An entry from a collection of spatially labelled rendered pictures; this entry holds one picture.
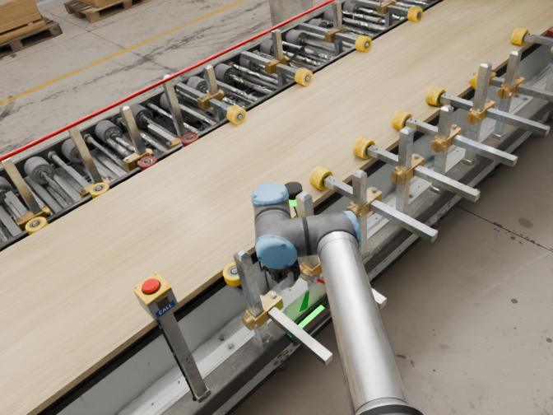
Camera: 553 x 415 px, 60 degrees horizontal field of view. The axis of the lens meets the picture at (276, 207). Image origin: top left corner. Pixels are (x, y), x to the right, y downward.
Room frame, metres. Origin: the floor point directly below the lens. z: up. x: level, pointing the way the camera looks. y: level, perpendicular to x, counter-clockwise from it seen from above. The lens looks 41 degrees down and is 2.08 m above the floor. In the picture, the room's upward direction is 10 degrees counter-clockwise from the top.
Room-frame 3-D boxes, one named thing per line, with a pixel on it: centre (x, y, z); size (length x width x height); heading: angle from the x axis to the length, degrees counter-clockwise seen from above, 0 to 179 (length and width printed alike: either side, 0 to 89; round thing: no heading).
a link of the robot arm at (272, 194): (0.90, 0.01, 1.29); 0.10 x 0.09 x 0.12; 178
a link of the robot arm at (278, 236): (0.78, 0.01, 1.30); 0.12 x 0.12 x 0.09; 88
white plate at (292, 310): (1.03, -0.07, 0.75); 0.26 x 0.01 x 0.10; 126
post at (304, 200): (1.07, -0.08, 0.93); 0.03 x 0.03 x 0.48; 36
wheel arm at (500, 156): (1.52, -0.73, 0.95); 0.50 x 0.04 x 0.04; 36
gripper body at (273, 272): (0.90, 0.02, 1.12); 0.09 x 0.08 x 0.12; 126
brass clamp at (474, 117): (1.67, -0.91, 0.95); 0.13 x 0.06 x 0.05; 126
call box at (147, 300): (0.77, 0.33, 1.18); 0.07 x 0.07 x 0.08; 36
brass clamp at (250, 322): (0.94, 0.10, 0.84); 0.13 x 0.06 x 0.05; 126
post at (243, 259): (0.92, 0.12, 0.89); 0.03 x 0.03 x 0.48; 36
